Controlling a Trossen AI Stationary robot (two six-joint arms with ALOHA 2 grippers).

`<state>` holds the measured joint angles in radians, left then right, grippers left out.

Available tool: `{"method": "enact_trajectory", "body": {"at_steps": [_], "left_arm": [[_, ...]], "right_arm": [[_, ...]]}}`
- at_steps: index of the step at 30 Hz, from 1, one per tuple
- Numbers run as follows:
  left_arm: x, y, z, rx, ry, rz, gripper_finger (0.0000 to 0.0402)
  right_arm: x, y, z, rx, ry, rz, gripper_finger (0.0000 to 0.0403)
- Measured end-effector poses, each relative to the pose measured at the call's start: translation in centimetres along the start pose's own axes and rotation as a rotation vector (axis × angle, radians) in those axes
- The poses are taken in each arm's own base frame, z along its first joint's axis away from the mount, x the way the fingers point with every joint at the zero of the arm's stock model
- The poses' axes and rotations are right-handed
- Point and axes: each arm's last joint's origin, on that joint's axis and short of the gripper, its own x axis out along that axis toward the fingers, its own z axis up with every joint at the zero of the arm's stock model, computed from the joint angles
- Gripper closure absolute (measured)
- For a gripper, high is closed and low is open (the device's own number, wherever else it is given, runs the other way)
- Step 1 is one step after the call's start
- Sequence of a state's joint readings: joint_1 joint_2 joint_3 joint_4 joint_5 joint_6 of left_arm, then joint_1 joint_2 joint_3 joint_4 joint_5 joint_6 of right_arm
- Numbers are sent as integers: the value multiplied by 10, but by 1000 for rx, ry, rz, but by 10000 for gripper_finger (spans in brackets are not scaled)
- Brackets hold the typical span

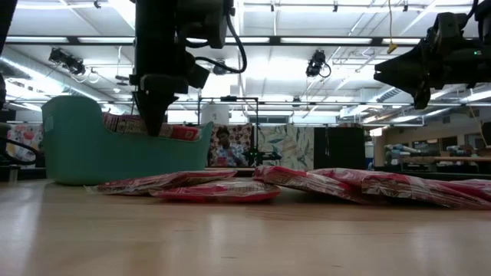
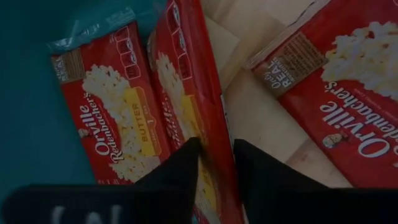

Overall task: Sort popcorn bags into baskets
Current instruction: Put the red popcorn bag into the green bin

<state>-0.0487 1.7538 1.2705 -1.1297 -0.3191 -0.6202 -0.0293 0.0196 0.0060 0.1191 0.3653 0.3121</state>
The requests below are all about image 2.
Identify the red butter popcorn bag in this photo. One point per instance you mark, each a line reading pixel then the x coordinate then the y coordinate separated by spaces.
pixel 342 109
pixel 105 109
pixel 199 93

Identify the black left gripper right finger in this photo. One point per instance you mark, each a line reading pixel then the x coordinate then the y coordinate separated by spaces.
pixel 295 202

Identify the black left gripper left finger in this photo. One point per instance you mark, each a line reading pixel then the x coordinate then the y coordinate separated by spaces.
pixel 124 205

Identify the teal plastic basket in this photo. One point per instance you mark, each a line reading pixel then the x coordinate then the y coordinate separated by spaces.
pixel 34 109

